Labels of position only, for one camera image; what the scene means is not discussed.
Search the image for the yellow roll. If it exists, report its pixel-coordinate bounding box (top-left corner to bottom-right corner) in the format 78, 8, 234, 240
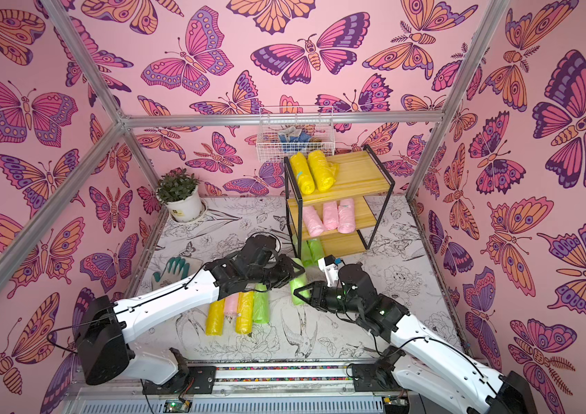
289, 152, 315, 195
205, 299, 225, 336
308, 150, 339, 191
235, 292, 255, 335

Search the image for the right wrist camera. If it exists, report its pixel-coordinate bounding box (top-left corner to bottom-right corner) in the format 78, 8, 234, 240
317, 255, 341, 287

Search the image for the pink roll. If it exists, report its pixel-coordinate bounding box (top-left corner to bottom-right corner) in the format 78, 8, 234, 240
322, 201, 339, 231
224, 293, 239, 317
338, 198, 356, 234
302, 205, 327, 237

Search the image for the white wire basket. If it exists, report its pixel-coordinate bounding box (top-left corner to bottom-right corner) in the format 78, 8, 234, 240
255, 105, 336, 162

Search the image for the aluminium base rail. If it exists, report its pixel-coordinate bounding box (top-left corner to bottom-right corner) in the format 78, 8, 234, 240
62, 356, 506, 414

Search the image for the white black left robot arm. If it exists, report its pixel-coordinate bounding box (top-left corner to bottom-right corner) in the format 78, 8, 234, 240
75, 233, 304, 393

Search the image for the green roll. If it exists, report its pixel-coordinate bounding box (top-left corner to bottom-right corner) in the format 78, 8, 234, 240
289, 258, 310, 305
308, 238, 326, 262
301, 241, 315, 267
252, 284, 270, 324

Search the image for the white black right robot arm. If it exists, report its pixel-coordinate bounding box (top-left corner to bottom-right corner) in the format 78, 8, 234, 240
294, 264, 537, 413

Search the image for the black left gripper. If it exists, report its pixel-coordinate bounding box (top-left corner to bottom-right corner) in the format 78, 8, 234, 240
247, 255, 307, 291

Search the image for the potted green plant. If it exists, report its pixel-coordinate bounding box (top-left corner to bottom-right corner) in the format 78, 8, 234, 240
157, 167, 203, 223

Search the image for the green grey work glove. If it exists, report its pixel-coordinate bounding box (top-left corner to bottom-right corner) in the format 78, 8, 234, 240
151, 256, 189, 290

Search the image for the wooden three-tier shelf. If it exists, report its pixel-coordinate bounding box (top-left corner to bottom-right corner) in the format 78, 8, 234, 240
284, 145, 395, 258

